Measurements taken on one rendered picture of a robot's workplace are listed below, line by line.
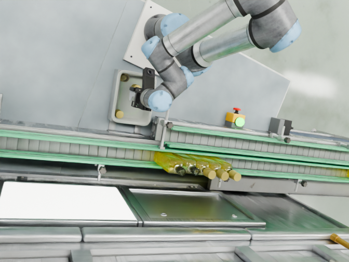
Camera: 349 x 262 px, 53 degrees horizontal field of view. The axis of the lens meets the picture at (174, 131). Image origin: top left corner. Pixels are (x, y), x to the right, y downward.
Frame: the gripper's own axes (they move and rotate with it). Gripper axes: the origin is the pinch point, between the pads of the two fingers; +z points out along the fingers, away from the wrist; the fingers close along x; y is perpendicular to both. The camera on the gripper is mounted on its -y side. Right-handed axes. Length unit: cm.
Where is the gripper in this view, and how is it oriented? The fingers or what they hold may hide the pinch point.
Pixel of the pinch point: (136, 88)
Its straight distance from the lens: 154.3
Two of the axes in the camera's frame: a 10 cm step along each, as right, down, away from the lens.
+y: -1.9, 9.7, 1.2
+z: -3.6, -1.8, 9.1
